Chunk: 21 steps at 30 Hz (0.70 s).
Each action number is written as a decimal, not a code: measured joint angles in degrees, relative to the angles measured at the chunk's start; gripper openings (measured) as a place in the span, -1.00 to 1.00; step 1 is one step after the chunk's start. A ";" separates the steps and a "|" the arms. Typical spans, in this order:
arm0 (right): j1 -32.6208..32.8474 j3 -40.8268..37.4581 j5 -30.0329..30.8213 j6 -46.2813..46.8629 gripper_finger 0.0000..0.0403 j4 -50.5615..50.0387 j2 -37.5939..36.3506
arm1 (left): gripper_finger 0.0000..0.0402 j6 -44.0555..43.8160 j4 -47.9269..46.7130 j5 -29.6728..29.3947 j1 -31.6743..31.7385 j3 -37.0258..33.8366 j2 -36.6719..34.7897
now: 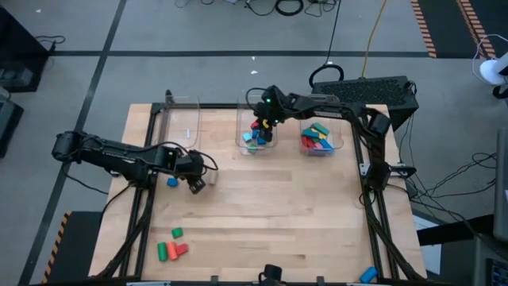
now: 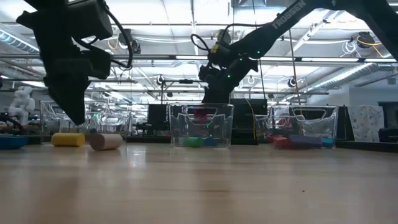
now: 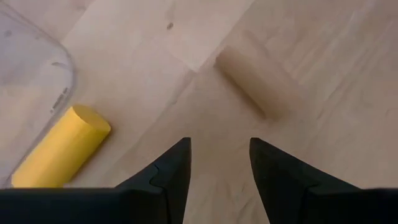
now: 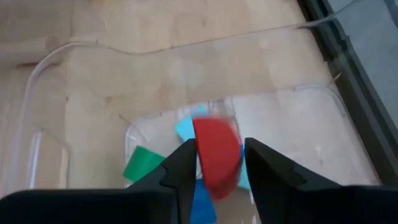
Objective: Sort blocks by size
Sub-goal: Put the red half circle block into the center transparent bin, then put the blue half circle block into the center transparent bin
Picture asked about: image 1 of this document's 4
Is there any silver right arm base bracket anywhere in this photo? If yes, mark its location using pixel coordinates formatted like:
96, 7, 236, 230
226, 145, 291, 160
359, 161, 418, 179

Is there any black cable with coil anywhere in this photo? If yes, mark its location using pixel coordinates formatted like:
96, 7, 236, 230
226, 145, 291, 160
308, 0, 345, 90

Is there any dark rounded object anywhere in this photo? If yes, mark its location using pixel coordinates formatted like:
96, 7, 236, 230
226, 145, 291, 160
257, 264, 283, 286

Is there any black hazard-striped floor mat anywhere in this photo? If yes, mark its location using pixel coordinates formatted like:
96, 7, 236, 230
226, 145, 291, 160
455, 0, 508, 60
410, 0, 461, 59
40, 210, 105, 286

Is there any black cable bundle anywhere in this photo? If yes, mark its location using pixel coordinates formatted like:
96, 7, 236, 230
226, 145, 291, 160
94, 184, 158, 279
363, 194, 421, 281

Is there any black perforated computer case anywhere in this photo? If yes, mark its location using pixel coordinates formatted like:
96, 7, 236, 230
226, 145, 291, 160
310, 75, 420, 133

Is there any black floor cable tangle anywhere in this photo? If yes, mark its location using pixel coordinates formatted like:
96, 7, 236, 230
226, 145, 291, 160
412, 150, 497, 223

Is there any black floor bar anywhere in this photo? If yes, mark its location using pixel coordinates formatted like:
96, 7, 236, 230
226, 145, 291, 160
416, 213, 497, 246

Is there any coiled black cable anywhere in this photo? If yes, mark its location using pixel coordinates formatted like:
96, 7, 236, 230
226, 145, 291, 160
274, 0, 305, 17

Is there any dark grey case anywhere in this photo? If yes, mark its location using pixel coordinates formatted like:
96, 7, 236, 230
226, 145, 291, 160
0, 99, 25, 159

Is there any grey monitor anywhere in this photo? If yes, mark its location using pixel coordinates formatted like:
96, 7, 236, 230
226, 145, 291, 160
493, 126, 508, 244

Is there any black aluminium table frame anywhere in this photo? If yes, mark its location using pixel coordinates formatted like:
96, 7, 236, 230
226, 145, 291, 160
134, 101, 398, 284

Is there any long yellow cable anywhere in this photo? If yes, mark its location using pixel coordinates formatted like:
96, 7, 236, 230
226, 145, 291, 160
360, 0, 388, 79

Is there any clear plastic bin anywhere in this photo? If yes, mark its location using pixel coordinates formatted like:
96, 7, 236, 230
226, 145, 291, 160
153, 95, 202, 153
297, 95, 344, 158
235, 94, 279, 157

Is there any black cabinet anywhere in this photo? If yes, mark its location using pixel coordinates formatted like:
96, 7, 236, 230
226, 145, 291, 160
0, 6, 52, 95

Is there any thin black floor cable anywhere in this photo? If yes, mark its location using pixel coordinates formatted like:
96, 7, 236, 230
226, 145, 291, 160
174, 0, 275, 17

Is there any white stand base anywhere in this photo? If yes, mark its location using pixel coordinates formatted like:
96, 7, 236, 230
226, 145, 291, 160
478, 49, 508, 87

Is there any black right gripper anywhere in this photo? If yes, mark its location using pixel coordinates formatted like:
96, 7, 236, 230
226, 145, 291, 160
253, 85, 291, 143

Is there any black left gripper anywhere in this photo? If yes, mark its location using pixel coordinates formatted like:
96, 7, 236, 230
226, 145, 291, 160
174, 149, 214, 195

